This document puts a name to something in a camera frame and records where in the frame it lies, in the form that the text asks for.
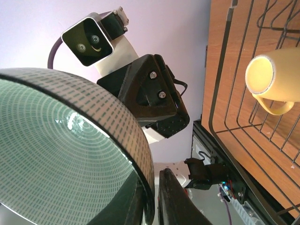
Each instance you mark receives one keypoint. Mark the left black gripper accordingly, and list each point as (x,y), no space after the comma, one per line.
(146,87)

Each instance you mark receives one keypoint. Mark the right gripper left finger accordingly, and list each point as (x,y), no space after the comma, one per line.
(121,204)

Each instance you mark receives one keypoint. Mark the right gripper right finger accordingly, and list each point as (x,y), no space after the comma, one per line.
(174,205)

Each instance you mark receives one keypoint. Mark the light green ceramic bowl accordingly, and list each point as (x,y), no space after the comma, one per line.
(62,137)

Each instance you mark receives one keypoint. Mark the dark wire dish rack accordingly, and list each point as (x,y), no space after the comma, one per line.
(264,148)

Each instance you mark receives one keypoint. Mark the yellow ceramic mug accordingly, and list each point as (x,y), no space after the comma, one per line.
(273,79)

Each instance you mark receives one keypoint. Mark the light blue cable duct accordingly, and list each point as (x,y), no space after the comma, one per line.
(245,211)

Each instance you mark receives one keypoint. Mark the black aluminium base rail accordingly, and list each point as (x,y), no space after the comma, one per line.
(246,188)

